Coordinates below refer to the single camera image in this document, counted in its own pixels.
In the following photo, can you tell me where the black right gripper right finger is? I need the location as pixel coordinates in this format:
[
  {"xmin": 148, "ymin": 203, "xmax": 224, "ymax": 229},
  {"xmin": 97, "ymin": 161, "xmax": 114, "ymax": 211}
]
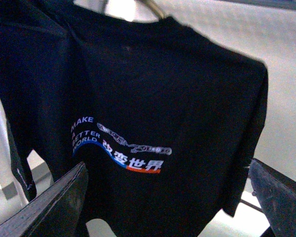
[{"xmin": 249, "ymin": 159, "xmax": 296, "ymax": 237}]

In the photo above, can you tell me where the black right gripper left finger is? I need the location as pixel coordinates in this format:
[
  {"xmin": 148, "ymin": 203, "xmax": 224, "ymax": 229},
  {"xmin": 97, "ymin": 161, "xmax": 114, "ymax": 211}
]
[{"xmin": 0, "ymin": 162, "xmax": 88, "ymax": 237}]

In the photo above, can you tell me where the black printed t-shirt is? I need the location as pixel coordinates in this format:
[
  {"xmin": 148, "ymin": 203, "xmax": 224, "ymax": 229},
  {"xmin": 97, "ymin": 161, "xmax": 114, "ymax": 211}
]
[{"xmin": 0, "ymin": 0, "xmax": 268, "ymax": 237}]

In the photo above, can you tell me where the metal clothes hanger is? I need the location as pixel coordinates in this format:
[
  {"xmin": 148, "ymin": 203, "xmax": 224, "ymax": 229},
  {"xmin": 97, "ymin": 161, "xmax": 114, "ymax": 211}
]
[{"xmin": 140, "ymin": 0, "xmax": 166, "ymax": 19}]

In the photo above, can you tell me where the grey metal clothes rack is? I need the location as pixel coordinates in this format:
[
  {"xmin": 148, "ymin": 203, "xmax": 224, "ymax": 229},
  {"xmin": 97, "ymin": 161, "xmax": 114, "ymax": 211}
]
[{"xmin": 240, "ymin": 199, "xmax": 263, "ymax": 213}]

